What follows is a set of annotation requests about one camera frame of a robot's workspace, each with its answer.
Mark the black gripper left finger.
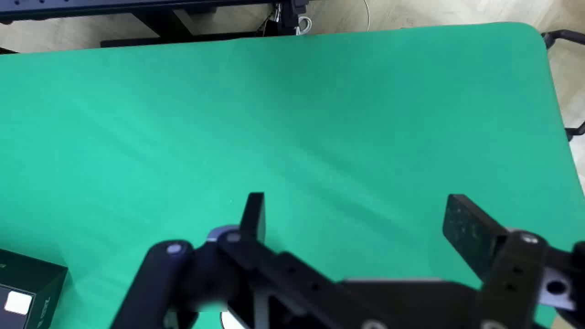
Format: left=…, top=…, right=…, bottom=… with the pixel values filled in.
left=110, top=191, right=381, bottom=329

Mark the black stand leg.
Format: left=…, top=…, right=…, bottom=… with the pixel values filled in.
left=540, top=27, right=585, bottom=142

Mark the green tablecloth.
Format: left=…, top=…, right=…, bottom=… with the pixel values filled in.
left=0, top=21, right=585, bottom=329

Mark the black rectangular box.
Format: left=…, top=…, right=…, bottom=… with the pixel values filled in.
left=0, top=246, right=70, bottom=329

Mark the white cable hook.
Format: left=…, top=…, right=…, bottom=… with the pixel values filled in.
left=295, top=12, right=315, bottom=36

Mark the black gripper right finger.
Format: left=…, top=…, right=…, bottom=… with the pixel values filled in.
left=443, top=191, right=585, bottom=329

